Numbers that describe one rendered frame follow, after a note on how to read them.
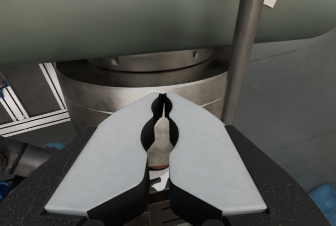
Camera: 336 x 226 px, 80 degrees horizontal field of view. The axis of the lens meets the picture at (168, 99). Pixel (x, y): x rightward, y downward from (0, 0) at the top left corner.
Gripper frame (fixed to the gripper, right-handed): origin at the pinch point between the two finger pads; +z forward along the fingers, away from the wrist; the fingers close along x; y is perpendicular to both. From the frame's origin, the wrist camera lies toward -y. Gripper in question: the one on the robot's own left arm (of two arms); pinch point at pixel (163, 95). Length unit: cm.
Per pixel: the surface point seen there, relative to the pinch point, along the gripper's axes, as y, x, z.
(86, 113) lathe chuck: 8.5, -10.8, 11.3
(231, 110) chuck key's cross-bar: 2.8, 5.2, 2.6
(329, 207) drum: 268, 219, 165
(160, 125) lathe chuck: 9.2, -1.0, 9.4
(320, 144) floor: 173, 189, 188
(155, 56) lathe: 1.8, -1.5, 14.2
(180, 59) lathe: 2.7, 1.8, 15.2
